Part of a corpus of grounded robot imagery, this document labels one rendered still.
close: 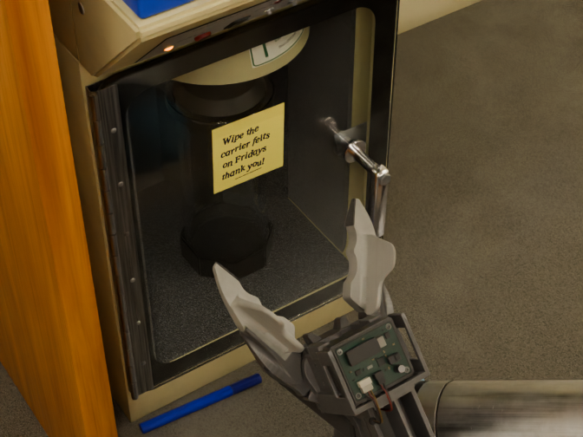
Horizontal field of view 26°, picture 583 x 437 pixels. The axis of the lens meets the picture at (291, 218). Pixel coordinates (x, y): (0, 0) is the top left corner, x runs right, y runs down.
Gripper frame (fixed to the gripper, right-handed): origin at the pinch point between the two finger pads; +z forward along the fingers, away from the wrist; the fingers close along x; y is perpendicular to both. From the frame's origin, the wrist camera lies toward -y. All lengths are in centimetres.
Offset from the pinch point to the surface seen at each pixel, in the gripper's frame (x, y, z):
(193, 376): 0.7, -36.6, -12.7
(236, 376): -4.0, -37.8, -15.0
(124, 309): 8.1, -23.6, -2.0
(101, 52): 8.3, 1.4, 18.2
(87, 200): 8.4, -18.9, 8.7
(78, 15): 8.3, -0.1, 21.6
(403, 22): -60, -70, 15
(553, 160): -57, -43, -10
